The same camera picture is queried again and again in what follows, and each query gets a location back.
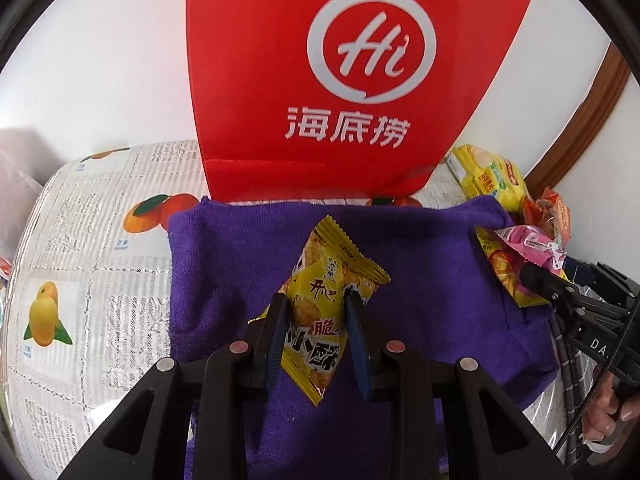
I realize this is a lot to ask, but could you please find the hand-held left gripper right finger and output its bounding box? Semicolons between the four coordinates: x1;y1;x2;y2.
344;292;573;480

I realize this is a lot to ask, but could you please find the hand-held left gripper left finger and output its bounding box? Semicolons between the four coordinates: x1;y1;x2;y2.
65;292;291;480

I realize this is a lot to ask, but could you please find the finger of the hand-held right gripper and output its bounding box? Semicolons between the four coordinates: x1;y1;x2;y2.
520;262;628;323
567;258;640;306

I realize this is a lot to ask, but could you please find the magenta snack packet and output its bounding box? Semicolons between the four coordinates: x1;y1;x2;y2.
495;224;568;293

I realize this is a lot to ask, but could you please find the yellow crisp snack packet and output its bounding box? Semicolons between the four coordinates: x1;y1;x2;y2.
248;215;392;407

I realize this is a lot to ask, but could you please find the person's right hand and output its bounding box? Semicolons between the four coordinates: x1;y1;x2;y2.
582;377;640;453

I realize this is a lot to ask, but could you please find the yellow red snack packet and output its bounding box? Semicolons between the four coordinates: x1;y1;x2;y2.
475;227;571;308

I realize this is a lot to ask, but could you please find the orange chips bag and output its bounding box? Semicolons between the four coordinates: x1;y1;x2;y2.
520;187;573;248

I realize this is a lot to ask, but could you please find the purple towel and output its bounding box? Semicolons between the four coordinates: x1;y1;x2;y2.
167;195;558;480

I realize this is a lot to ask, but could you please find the yellow chips bag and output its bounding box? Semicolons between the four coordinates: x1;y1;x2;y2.
446;145;531;213

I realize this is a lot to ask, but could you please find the fruit printed tablecloth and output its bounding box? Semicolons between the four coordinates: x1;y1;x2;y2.
2;141;573;480

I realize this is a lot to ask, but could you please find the red paper bag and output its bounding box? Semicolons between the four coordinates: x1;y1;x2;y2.
186;0;534;206

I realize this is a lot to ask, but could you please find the pale cardboard box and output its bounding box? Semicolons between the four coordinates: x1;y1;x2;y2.
0;127;48;191

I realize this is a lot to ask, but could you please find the black cable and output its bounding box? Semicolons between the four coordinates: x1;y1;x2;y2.
552;305;636;463

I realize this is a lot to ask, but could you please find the brown wooden door frame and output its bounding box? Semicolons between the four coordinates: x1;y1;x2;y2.
525;42;633;201

